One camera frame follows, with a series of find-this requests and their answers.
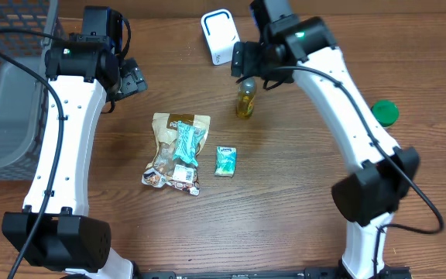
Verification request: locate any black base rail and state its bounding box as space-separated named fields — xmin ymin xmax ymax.
xmin=132 ymin=267 xmax=412 ymax=279

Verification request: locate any white barcode scanner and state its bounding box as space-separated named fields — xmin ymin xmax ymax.
xmin=201 ymin=9 xmax=240 ymax=66

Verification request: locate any teal kleenex tissue pack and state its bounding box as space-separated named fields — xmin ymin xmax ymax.
xmin=214 ymin=146 xmax=237 ymax=177

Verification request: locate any brown teal snack bag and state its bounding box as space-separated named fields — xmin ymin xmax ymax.
xmin=141 ymin=112 xmax=211 ymax=196

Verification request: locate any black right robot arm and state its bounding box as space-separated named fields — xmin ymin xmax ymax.
xmin=232 ymin=0 xmax=420 ymax=278

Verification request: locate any dark grey mesh basket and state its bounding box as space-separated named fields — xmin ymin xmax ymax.
xmin=0 ymin=0 xmax=63 ymax=181

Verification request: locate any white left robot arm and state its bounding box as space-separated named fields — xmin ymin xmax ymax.
xmin=2 ymin=6 xmax=147 ymax=278

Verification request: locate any green lid jar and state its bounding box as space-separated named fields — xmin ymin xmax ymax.
xmin=371 ymin=100 xmax=400 ymax=128

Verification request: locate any teal snack bar wrapper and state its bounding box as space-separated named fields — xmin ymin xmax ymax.
xmin=173 ymin=121 xmax=206 ymax=167

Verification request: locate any yellow liquid bottle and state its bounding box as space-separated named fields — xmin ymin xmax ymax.
xmin=236 ymin=77 xmax=257 ymax=119

